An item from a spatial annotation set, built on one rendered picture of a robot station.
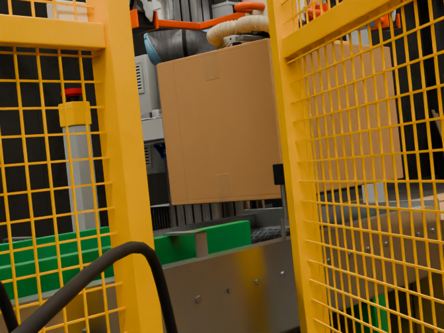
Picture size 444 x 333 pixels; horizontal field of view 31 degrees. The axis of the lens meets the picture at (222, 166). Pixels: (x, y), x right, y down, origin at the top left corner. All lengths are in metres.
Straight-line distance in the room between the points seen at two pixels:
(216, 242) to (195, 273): 0.22
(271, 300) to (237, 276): 0.12
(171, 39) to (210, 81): 0.71
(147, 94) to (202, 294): 1.73
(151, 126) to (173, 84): 0.57
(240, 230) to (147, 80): 1.48
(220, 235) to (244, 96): 0.46
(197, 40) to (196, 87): 0.66
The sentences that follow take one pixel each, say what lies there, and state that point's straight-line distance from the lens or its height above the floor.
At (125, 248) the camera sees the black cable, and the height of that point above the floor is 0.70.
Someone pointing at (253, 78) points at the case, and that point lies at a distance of 2.04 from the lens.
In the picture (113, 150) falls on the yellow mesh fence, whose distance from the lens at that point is 1.28.
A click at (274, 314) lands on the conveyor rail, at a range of 1.70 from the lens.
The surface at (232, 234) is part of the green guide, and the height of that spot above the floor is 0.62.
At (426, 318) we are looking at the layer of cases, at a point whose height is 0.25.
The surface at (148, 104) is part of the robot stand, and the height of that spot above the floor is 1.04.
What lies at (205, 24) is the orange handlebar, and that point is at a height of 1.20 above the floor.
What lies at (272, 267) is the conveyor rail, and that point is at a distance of 1.69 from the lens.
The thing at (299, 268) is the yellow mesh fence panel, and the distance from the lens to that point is 1.65.
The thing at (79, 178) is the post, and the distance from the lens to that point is 2.39.
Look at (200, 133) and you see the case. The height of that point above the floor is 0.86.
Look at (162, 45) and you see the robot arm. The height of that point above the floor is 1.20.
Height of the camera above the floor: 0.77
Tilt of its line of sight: level
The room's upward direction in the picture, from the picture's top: 6 degrees counter-clockwise
